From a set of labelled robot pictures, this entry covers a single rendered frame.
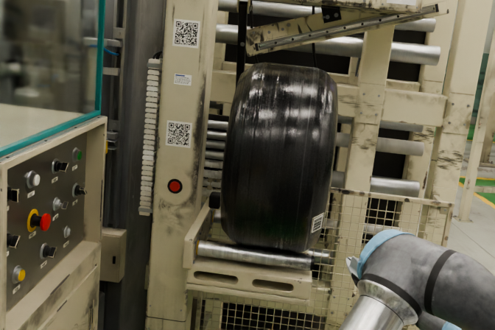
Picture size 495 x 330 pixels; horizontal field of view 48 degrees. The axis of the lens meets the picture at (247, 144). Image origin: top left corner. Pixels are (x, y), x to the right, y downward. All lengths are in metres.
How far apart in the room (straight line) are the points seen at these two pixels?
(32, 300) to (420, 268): 0.86
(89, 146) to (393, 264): 0.93
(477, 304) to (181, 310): 1.07
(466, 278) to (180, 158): 0.95
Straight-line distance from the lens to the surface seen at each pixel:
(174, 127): 1.65
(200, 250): 1.65
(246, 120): 1.45
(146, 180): 1.72
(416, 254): 1.01
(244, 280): 1.65
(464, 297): 0.98
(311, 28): 1.97
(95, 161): 1.61
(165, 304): 1.84
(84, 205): 1.66
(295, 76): 1.56
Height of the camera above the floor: 1.56
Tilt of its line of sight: 12 degrees down
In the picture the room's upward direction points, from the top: 6 degrees clockwise
